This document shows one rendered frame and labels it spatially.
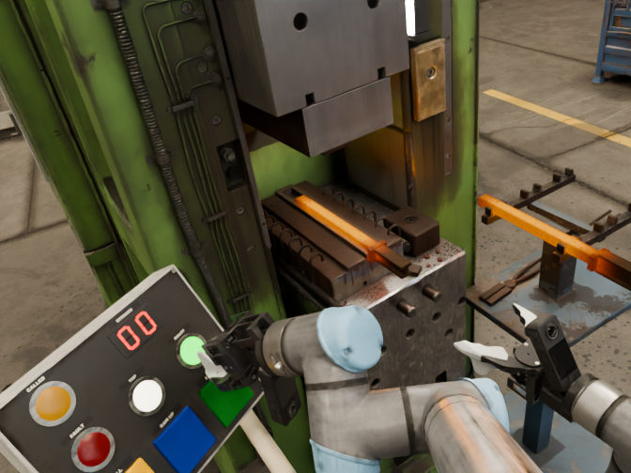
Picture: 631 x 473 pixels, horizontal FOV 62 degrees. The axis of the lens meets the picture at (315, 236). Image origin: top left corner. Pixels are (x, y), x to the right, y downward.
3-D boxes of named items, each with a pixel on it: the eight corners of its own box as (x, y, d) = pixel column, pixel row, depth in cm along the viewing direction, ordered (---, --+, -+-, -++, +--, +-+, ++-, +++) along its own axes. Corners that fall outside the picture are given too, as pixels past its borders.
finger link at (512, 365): (479, 368, 87) (537, 378, 83) (480, 361, 86) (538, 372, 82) (483, 347, 90) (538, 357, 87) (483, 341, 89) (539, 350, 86)
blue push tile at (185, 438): (217, 440, 84) (189, 405, 82) (185, 479, 79) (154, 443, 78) (212, 439, 85) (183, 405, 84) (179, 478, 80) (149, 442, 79)
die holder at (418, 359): (466, 377, 150) (467, 250, 126) (360, 452, 135) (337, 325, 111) (350, 285, 192) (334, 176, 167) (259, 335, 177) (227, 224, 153)
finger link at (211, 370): (191, 345, 85) (221, 340, 79) (212, 373, 86) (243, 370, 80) (177, 358, 83) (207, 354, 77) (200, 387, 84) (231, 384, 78)
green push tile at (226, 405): (255, 393, 91) (229, 361, 89) (227, 427, 86) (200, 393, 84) (249, 394, 92) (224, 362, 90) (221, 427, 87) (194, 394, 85)
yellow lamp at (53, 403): (79, 412, 72) (66, 390, 69) (43, 431, 70) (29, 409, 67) (74, 397, 74) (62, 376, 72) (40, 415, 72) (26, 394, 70)
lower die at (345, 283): (404, 265, 124) (402, 235, 120) (334, 303, 117) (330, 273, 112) (309, 203, 156) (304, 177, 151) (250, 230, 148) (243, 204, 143)
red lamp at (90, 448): (118, 456, 73) (107, 437, 71) (84, 476, 72) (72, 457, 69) (113, 441, 76) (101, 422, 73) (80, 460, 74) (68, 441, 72)
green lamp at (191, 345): (212, 358, 87) (206, 339, 84) (186, 373, 85) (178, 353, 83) (205, 347, 89) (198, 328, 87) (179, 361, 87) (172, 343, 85)
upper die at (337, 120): (393, 123, 105) (390, 76, 100) (310, 158, 97) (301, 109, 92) (288, 84, 136) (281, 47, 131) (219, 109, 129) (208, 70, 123)
